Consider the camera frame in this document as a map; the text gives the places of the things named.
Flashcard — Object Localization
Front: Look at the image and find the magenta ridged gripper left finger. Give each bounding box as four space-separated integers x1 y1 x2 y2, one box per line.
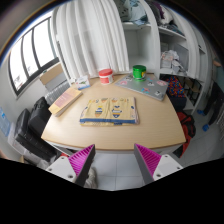
47 144 95 187

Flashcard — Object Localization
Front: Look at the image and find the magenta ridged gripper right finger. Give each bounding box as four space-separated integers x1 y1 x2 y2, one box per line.
134 144 182 184

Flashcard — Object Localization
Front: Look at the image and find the yellow patterned folded towel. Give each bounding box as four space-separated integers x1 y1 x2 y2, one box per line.
80 97 138 126

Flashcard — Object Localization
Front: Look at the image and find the light wooden table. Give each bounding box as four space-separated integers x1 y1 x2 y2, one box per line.
42 75 185 152

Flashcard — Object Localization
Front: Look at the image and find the red black backpack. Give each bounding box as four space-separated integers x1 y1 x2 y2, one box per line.
173 112 196 158

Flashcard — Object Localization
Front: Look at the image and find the black bag left of table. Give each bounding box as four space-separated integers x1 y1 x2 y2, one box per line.
14 97 56 162

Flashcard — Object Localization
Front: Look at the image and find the tan hardcover book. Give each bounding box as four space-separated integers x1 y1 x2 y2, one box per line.
48 87 82 117

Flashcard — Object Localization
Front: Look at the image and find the colourful patterned bag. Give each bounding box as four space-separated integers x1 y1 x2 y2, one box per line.
165 76 187 111

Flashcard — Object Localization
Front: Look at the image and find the grey laptop with stickers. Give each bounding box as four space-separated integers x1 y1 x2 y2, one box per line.
116 74 168 101

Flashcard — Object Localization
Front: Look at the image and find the small colourful card box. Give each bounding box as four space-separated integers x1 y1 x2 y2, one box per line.
75 75 90 90

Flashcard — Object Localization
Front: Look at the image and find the cardboard box by window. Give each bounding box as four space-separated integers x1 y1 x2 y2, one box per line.
39 63 66 90

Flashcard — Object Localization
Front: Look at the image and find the white jar with red lid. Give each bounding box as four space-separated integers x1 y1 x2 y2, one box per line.
99 69 114 85

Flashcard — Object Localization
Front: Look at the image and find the green round container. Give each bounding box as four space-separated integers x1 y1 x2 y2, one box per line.
133 65 146 81

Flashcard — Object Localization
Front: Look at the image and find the black framed window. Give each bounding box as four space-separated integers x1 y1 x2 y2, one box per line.
8 16 59 96

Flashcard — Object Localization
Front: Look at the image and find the white shelving unit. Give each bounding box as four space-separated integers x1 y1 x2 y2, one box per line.
115 0 211 112

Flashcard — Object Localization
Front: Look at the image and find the white curtain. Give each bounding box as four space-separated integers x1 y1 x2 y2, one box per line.
51 0 129 83

